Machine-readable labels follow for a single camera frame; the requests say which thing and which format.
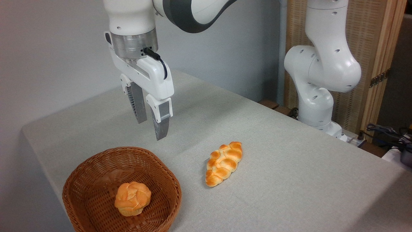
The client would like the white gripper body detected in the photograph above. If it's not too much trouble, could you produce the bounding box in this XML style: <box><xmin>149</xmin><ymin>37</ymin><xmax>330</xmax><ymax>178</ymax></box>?
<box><xmin>104</xmin><ymin>32</ymin><xmax>174</xmax><ymax>101</ymax></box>

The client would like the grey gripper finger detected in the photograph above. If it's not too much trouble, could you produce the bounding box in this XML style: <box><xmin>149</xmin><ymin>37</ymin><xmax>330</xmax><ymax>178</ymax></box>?
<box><xmin>120</xmin><ymin>74</ymin><xmax>148</xmax><ymax>124</ymax></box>
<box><xmin>146</xmin><ymin>94</ymin><xmax>173</xmax><ymax>141</ymax></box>

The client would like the long braided bread loaf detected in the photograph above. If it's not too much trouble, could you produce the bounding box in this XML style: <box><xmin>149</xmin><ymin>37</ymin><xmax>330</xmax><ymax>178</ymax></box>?
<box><xmin>205</xmin><ymin>141</ymin><xmax>243</xmax><ymax>188</ymax></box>

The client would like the round bread roll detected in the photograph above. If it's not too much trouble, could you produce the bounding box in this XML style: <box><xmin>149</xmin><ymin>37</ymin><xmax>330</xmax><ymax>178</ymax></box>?
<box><xmin>115</xmin><ymin>181</ymin><xmax>152</xmax><ymax>217</ymax></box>

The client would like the brown wicker basket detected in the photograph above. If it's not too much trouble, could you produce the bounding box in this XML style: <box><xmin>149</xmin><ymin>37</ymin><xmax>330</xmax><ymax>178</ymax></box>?
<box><xmin>62</xmin><ymin>147</ymin><xmax>182</xmax><ymax>232</ymax></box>

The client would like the brown wooden bench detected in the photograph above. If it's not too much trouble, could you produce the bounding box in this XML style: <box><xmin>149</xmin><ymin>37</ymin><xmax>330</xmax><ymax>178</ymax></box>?
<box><xmin>257</xmin><ymin>99</ymin><xmax>300</xmax><ymax>120</ymax></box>

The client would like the grey tablecloth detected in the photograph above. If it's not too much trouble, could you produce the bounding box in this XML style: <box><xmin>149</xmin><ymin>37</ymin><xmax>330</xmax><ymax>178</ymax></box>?
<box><xmin>21</xmin><ymin>69</ymin><xmax>412</xmax><ymax>232</ymax></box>

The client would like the wooden rattan folding screen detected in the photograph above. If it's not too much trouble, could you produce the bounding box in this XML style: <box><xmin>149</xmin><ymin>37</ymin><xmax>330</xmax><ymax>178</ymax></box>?
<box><xmin>285</xmin><ymin>0</ymin><xmax>408</xmax><ymax>143</ymax></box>

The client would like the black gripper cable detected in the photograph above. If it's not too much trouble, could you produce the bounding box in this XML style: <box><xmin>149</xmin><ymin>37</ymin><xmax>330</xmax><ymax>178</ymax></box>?
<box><xmin>143</xmin><ymin>47</ymin><xmax>168</xmax><ymax>80</ymax></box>

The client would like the black cable bundle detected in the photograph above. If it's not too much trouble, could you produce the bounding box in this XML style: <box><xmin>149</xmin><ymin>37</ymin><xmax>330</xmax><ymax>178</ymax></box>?
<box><xmin>366</xmin><ymin>123</ymin><xmax>412</xmax><ymax>152</ymax></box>

